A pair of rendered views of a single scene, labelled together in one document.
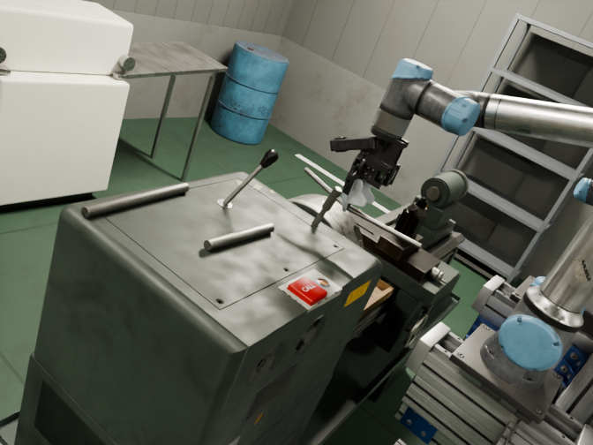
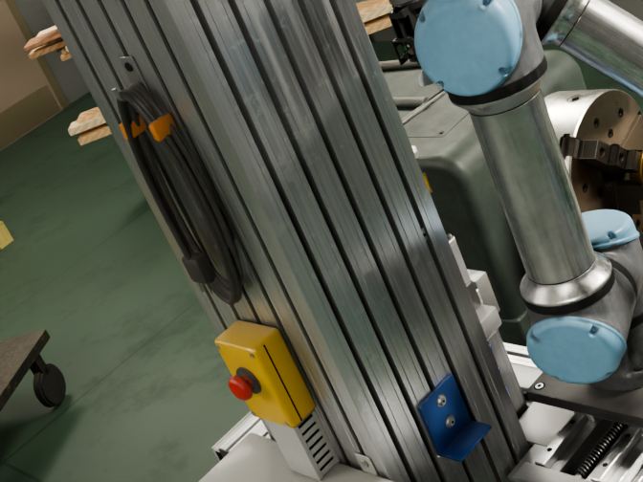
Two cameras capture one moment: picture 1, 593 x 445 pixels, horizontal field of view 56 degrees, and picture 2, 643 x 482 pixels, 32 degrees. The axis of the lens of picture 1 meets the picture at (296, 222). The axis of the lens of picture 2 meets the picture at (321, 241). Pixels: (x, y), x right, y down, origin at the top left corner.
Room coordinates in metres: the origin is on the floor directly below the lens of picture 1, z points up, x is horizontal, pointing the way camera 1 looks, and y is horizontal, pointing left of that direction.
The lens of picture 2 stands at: (1.84, -2.13, 2.14)
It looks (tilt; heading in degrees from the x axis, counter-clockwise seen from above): 25 degrees down; 117
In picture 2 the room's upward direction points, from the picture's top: 24 degrees counter-clockwise
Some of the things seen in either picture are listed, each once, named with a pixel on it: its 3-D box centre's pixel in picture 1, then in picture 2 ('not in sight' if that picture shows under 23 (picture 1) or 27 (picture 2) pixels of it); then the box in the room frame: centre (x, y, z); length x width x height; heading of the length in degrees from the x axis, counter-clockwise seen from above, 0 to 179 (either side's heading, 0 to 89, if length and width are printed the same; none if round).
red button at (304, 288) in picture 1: (306, 291); not in sight; (0.93, -0.07, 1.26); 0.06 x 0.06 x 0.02; 64
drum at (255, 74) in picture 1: (249, 93); not in sight; (5.24, 0.89, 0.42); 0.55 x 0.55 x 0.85
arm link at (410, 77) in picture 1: (408, 88); not in sight; (1.21, -0.11, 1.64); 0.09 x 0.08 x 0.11; 64
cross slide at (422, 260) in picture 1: (384, 241); not in sight; (2.00, -0.35, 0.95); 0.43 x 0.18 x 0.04; 64
